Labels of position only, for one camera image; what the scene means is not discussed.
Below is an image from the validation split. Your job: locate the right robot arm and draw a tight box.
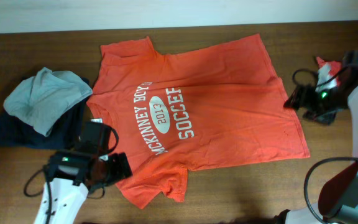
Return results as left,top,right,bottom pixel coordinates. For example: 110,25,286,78
272,50,358,224

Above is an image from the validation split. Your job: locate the orange soccer t-shirt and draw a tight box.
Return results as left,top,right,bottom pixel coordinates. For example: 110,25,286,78
87,34,310,208

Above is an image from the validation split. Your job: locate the dark navy folded garment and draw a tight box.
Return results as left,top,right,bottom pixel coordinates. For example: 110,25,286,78
0,77,90,151

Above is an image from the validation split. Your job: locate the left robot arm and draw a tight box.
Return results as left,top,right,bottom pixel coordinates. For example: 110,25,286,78
34,121,132,224

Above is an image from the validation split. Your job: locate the red shirt at right edge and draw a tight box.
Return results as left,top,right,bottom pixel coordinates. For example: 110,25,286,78
314,55,358,88

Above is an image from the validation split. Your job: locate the light grey folded shirt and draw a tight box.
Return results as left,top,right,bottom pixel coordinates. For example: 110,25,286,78
3,67,93,137

